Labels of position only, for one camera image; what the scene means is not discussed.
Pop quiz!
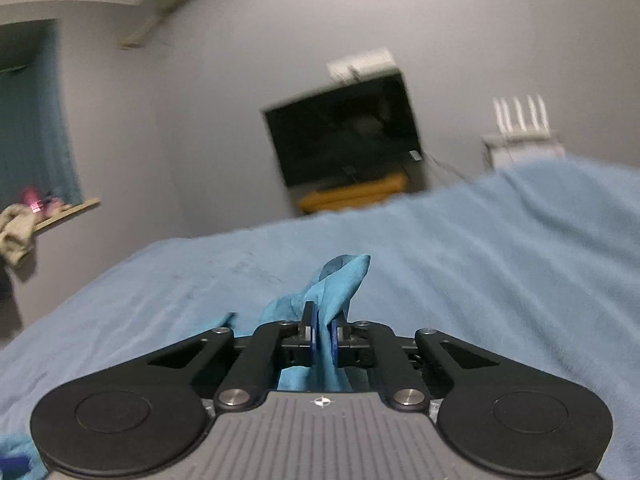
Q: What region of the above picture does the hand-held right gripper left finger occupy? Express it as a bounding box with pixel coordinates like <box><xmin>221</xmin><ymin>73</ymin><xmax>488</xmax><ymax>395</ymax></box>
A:
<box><xmin>129</xmin><ymin>302</ymin><xmax>321</xmax><ymax>414</ymax></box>

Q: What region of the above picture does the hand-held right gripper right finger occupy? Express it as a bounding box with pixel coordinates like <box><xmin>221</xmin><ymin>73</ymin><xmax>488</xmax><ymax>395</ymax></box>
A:
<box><xmin>329</xmin><ymin>310</ymin><xmax>517</xmax><ymax>414</ymax></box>

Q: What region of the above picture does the teal zip jacket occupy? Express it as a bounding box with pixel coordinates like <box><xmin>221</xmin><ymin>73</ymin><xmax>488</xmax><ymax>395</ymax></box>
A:
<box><xmin>0</xmin><ymin>254</ymin><xmax>372</xmax><ymax>480</ymax></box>

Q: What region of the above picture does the wooden television stand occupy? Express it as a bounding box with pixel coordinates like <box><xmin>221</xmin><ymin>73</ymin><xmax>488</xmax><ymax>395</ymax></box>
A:
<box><xmin>299</xmin><ymin>172</ymin><xmax>407</xmax><ymax>214</ymax></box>

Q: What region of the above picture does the light blue bed blanket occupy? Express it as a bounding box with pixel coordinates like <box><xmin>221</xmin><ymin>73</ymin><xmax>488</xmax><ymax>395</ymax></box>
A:
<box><xmin>0</xmin><ymin>157</ymin><xmax>640</xmax><ymax>480</ymax></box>

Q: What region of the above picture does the black flat screen television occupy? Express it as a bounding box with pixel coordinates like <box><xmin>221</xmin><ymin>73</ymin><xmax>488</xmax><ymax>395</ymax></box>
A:
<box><xmin>262</xmin><ymin>72</ymin><xmax>427</xmax><ymax>189</ymax></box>

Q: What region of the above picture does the white small cabinet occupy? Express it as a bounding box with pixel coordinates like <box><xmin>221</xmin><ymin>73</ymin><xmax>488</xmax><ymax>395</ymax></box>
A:
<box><xmin>482</xmin><ymin>142</ymin><xmax>567</xmax><ymax>170</ymax></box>

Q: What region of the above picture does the wooden window sill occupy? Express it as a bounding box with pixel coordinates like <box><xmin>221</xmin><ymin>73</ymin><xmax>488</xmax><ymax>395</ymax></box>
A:
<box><xmin>32</xmin><ymin>198</ymin><xmax>101</xmax><ymax>234</ymax></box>

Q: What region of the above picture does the white router with antennas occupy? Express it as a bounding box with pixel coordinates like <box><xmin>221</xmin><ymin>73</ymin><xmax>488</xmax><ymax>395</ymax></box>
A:
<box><xmin>481</xmin><ymin>94</ymin><xmax>564</xmax><ymax>150</ymax></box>

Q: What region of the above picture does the pink item on sill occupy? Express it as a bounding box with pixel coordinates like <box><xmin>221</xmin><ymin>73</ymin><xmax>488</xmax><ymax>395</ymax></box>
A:
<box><xmin>20</xmin><ymin>186</ymin><xmax>64</xmax><ymax>215</ymax></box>

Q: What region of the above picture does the beige cloth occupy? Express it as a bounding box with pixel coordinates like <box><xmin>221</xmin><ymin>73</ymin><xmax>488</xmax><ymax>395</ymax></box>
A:
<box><xmin>0</xmin><ymin>204</ymin><xmax>37</xmax><ymax>267</ymax></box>

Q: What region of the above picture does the blue window curtain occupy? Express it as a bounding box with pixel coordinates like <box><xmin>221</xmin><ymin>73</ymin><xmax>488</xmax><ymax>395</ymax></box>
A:
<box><xmin>0</xmin><ymin>20</ymin><xmax>84</xmax><ymax>211</ymax></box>

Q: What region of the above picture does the white wall socket strip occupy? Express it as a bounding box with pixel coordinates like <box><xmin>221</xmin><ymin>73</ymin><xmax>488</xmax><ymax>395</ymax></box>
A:
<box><xmin>327</xmin><ymin>49</ymin><xmax>399</xmax><ymax>81</ymax></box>

